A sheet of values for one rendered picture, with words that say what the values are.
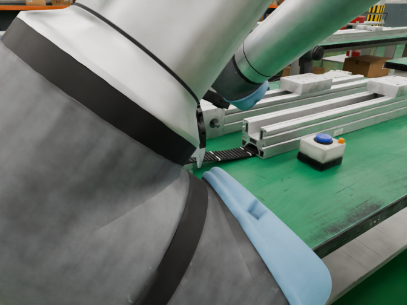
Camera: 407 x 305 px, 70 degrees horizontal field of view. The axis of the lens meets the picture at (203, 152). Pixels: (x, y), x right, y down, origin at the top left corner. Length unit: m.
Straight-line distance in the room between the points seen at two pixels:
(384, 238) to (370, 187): 0.82
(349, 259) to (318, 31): 1.11
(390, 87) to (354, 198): 0.59
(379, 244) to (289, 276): 1.36
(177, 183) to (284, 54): 0.32
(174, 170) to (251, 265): 0.07
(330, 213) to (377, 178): 0.21
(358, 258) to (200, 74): 1.31
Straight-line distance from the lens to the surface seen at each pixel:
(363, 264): 1.40
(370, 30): 4.30
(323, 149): 0.76
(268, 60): 0.46
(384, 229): 1.63
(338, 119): 0.97
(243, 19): 0.17
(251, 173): 0.72
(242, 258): 0.17
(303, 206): 0.64
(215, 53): 0.16
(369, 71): 4.66
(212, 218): 0.17
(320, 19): 0.41
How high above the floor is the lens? 1.15
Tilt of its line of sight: 27 degrees down
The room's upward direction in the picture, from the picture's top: straight up
